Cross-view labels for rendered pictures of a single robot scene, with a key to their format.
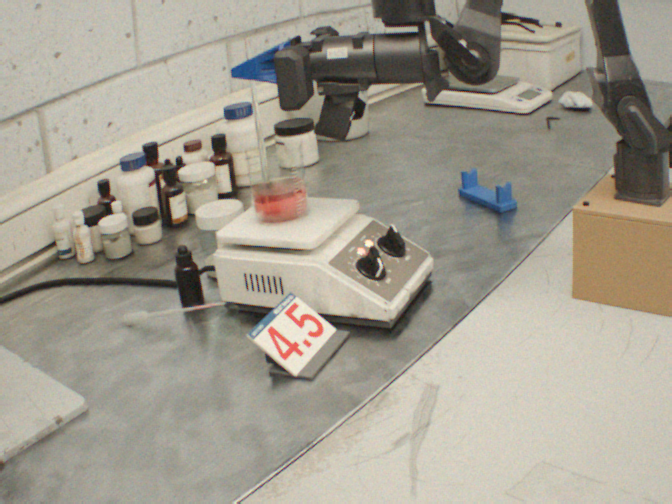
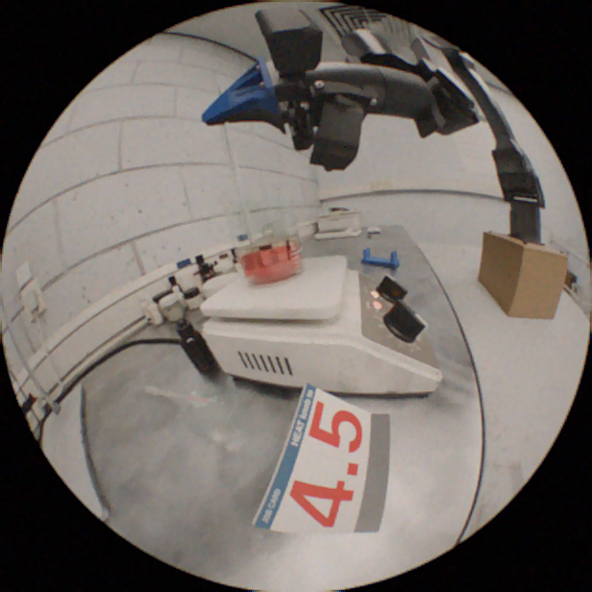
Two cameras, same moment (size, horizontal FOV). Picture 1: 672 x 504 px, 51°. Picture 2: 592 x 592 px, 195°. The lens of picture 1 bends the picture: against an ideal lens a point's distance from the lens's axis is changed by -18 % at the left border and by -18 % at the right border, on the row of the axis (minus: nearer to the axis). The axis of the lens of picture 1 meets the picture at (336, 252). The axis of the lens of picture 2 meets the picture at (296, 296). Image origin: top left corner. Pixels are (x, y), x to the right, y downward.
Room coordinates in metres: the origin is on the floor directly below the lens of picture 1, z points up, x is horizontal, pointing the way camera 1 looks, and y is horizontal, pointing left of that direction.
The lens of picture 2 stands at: (0.68, 0.05, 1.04)
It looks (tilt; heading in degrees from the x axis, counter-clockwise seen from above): 25 degrees down; 355
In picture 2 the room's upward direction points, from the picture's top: 12 degrees counter-clockwise
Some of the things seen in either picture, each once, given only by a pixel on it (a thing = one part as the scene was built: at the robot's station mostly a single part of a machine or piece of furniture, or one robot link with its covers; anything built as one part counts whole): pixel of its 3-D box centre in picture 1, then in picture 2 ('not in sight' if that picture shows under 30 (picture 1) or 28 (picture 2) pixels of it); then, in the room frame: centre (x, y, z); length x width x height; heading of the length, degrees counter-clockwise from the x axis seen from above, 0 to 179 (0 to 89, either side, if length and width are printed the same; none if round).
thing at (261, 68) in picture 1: (257, 72); (230, 95); (0.81, 0.06, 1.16); 0.07 x 0.04 x 0.06; 76
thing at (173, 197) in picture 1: (172, 195); (209, 279); (1.11, 0.22, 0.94); 0.04 x 0.04 x 0.09
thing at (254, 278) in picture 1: (315, 259); (314, 318); (0.83, 0.02, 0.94); 0.22 x 0.13 x 0.08; 62
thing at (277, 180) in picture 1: (276, 183); (263, 237); (0.84, 0.05, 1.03); 0.07 x 0.06 x 0.08; 149
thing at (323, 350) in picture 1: (299, 334); (342, 466); (0.70, 0.04, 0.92); 0.09 x 0.06 x 0.04; 153
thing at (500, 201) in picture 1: (486, 189); (380, 256); (1.05, -0.22, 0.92); 0.10 x 0.03 x 0.04; 26
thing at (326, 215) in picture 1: (288, 220); (282, 280); (0.84, 0.05, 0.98); 0.12 x 0.12 x 0.01; 62
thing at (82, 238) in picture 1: (81, 236); (153, 309); (1.02, 0.36, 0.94); 0.03 x 0.03 x 0.07
